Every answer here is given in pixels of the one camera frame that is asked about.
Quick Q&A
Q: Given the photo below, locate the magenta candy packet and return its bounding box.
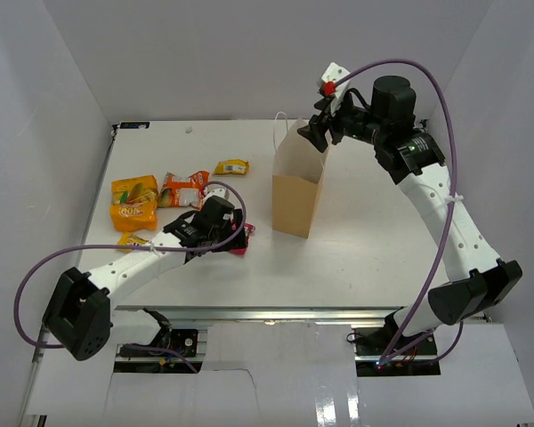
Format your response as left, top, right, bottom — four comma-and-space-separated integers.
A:
229, 222, 255, 256

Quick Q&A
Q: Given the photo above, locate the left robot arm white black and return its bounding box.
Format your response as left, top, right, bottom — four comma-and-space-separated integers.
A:
43, 196, 246, 361

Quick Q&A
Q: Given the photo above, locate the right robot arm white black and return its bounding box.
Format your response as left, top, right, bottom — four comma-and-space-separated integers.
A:
298, 76, 522, 339

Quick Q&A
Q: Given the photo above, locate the brown paper bag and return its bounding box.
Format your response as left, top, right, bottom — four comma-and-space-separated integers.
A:
271, 118, 328, 238

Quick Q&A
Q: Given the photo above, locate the large yellow snack bag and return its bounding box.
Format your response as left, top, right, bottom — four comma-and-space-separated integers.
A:
109, 175, 158, 232

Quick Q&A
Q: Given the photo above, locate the orange snack packet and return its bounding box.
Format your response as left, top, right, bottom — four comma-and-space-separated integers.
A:
158, 171, 209, 209

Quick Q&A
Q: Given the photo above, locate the small yellow snack packet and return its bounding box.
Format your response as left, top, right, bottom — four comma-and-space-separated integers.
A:
214, 158, 250, 175

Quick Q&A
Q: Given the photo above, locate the small yellow candy packet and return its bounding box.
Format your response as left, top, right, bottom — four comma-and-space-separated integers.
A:
117, 232, 149, 253

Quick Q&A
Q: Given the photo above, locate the blue label left corner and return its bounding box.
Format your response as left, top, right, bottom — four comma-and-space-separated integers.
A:
119, 121, 150, 130

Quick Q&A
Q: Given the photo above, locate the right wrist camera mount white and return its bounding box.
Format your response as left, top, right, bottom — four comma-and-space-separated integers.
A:
318, 62, 350, 116

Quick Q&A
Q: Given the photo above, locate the aluminium table front rail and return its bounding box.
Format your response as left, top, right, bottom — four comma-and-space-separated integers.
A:
115, 306, 486, 322

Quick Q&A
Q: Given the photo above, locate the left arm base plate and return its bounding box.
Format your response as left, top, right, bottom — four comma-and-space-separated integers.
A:
117, 310, 201, 374

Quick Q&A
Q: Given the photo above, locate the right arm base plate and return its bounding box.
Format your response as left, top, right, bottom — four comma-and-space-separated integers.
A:
346, 327, 441, 378

